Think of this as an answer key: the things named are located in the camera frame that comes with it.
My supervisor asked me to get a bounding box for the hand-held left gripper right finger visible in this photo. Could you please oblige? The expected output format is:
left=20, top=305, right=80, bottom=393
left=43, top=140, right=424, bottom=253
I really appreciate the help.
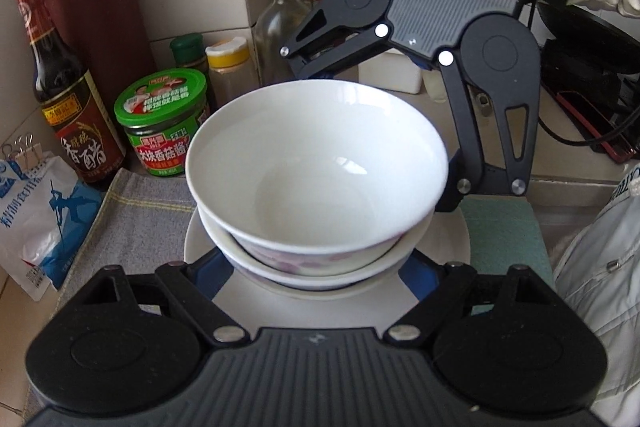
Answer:
left=385, top=249, right=558, bottom=343

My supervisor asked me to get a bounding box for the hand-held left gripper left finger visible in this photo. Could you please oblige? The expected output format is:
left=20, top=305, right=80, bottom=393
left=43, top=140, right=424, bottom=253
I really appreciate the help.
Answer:
left=65, top=249, right=251, bottom=348

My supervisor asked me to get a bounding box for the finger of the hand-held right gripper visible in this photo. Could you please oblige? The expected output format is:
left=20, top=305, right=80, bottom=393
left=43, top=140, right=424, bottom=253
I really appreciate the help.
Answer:
left=435, top=51, right=541, bottom=214
left=280, top=4, right=392, bottom=81

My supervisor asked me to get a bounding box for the white floral bowl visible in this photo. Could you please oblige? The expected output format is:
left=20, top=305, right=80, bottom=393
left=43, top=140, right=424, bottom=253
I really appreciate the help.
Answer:
left=198, top=207, right=435, bottom=292
left=185, top=80, right=449, bottom=275

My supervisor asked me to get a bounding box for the white plate fruit print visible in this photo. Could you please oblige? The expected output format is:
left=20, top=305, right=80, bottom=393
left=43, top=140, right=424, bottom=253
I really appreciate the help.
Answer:
left=183, top=206, right=472, bottom=333

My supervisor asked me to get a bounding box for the clear bottle red cap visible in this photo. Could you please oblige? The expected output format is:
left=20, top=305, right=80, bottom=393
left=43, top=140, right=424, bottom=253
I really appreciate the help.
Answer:
left=253, top=0, right=313, bottom=88

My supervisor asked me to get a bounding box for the white plastic box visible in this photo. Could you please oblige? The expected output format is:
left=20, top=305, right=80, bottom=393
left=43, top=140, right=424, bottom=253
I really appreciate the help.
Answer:
left=357, top=52, right=426, bottom=95

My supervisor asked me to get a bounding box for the grey teal checked dish towel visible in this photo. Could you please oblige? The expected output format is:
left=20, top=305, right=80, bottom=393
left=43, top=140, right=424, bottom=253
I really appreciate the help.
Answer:
left=55, top=167, right=556, bottom=298

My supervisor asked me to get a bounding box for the yellow lidded spice jar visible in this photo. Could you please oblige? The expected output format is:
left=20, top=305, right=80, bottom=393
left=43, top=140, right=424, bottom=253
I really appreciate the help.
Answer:
left=206, top=36, right=262, bottom=105

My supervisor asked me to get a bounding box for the green lidded spice jar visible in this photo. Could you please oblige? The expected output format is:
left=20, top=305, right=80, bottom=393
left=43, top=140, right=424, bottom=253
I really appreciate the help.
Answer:
left=169, top=33, right=217, bottom=108

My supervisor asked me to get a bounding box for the black phone red case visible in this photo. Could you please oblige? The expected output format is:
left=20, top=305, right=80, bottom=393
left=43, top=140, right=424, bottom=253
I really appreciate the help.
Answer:
left=554, top=89, right=635, bottom=164

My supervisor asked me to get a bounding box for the green lidded sauce jar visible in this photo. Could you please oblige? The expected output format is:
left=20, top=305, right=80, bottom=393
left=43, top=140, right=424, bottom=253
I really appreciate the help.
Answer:
left=113, top=69, right=211, bottom=178

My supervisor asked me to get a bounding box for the person's white jacket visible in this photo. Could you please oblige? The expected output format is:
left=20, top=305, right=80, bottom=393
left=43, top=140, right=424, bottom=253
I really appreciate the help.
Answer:
left=550, top=162, right=640, bottom=350

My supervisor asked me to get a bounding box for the white blue salt bag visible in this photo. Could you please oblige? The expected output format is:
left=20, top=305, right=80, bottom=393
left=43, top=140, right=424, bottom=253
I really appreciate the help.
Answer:
left=0, top=154, right=103, bottom=303

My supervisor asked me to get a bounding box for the dark vinegar bottle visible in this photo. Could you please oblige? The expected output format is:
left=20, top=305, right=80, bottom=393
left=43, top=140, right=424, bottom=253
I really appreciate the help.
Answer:
left=15, top=0, right=126, bottom=186

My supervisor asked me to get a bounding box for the dark red knife block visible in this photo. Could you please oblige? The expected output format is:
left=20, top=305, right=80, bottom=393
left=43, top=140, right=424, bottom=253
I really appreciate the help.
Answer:
left=44, top=0, right=158, bottom=168

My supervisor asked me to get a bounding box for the black cable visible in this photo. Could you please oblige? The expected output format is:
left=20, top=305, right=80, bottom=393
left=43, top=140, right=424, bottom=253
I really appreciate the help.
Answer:
left=520, top=0, right=640, bottom=148

